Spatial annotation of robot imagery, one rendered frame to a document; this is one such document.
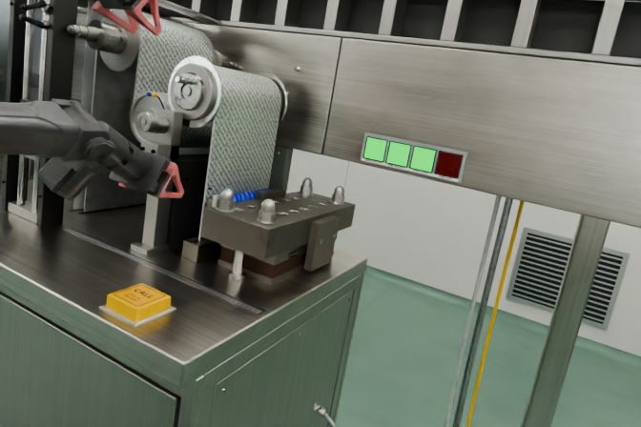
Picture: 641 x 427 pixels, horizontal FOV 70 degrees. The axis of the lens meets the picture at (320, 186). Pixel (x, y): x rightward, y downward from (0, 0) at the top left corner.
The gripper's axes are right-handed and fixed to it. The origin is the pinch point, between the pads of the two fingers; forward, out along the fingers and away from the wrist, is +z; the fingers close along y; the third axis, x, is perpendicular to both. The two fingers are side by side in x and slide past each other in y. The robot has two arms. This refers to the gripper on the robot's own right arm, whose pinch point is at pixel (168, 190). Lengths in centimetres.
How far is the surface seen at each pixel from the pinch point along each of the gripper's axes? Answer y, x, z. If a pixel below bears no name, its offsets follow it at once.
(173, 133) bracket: -6.7, 11.8, 0.6
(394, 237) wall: -33, 81, 273
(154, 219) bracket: -8.4, -4.9, 9.1
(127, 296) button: 9.0, -20.0, -6.1
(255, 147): 0.8, 20.2, 17.7
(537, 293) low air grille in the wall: 73, 71, 276
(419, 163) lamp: 36, 30, 30
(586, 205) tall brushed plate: 71, 29, 31
